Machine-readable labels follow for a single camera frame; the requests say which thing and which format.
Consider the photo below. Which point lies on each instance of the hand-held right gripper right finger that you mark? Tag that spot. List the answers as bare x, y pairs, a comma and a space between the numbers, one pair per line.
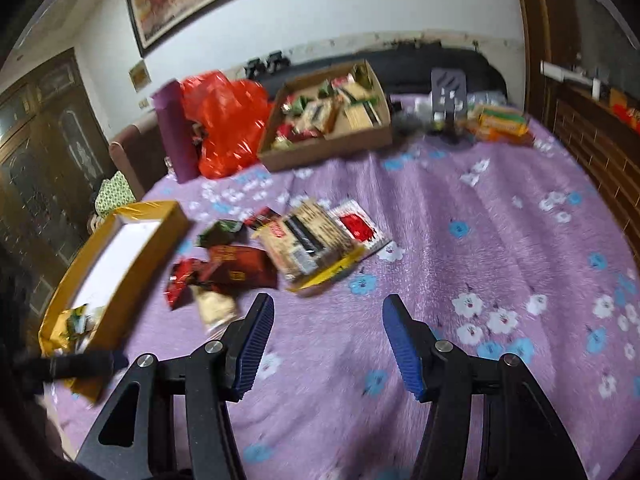
404, 347

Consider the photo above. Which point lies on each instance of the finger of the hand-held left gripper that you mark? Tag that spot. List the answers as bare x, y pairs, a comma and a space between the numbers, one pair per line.
75, 366

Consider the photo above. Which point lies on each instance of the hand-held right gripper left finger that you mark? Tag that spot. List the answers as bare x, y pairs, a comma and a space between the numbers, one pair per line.
252, 347

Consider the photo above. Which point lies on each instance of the green white snack packet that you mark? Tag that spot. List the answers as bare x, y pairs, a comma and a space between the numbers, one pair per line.
81, 317

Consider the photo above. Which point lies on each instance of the beige snack packet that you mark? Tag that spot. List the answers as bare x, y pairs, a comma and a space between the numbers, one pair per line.
215, 307

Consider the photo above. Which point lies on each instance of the dark red snack packet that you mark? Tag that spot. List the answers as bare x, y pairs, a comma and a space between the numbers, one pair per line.
245, 267

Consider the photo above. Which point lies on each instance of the small red snack packet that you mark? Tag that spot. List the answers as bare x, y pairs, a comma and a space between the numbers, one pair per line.
182, 282

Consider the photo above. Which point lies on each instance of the large beige cookie packet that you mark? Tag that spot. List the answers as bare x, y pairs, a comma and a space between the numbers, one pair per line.
305, 245

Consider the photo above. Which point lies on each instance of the dark green snack packet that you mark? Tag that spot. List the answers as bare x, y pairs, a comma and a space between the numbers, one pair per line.
222, 232

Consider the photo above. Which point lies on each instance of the yellow box white inside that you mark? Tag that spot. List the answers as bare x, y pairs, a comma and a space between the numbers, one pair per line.
125, 255

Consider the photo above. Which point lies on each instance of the black red snack packet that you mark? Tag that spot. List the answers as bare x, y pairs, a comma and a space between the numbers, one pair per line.
262, 219

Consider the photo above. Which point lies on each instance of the red white sachet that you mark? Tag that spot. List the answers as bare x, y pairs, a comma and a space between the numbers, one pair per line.
357, 225

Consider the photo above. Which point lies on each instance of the wooden tray of snacks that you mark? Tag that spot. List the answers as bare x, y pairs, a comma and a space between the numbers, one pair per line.
320, 152

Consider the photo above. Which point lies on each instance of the purple floral blanket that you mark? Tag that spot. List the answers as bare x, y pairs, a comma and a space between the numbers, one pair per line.
450, 260

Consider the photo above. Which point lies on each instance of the green patterned cushion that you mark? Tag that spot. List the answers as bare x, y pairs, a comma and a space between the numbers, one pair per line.
112, 192

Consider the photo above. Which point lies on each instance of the dark wooden cabinet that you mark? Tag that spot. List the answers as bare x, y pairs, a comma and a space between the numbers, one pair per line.
45, 160

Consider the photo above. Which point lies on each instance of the brown armchair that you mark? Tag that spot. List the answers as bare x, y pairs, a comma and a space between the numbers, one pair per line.
132, 155

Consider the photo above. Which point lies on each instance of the red plastic bag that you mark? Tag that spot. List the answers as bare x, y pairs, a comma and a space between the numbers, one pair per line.
227, 120

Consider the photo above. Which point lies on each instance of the purple tube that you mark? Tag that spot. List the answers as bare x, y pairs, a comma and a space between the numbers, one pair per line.
172, 130

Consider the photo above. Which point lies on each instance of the yellow orange snack box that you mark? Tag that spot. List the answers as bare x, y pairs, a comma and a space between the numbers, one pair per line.
500, 125

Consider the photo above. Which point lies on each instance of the pile of assorted snack packets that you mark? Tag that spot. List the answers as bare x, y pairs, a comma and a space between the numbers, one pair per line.
325, 110

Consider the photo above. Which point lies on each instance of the grey stand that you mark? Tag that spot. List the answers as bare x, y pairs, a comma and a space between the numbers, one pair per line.
447, 90

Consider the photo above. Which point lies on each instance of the wooden glass partition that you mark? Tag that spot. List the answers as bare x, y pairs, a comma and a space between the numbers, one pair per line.
590, 150

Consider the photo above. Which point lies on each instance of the small black device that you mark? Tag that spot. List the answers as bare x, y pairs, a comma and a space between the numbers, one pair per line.
270, 62

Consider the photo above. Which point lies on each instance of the black leather sofa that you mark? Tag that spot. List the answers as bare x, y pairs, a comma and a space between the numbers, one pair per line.
410, 60

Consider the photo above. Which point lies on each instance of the white device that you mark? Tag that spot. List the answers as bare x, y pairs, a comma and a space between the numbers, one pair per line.
567, 74

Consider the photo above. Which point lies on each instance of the wall socket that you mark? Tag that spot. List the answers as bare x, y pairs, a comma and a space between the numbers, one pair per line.
144, 104

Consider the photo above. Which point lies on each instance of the small wall picture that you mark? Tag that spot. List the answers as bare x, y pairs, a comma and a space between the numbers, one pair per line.
138, 75

